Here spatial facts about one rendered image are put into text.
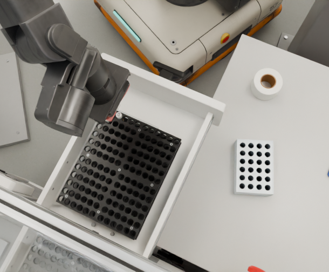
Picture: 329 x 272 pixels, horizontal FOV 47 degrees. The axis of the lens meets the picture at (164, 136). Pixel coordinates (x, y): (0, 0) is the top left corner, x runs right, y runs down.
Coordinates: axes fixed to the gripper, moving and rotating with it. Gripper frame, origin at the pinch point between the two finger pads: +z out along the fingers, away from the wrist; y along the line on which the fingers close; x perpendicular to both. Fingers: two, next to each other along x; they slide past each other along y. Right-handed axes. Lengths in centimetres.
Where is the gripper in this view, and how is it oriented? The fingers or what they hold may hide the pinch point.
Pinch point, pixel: (111, 107)
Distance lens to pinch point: 72.4
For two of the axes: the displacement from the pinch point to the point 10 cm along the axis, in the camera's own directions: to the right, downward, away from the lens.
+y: 4.3, -8.8, 2.0
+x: -9.0, -4.0, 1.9
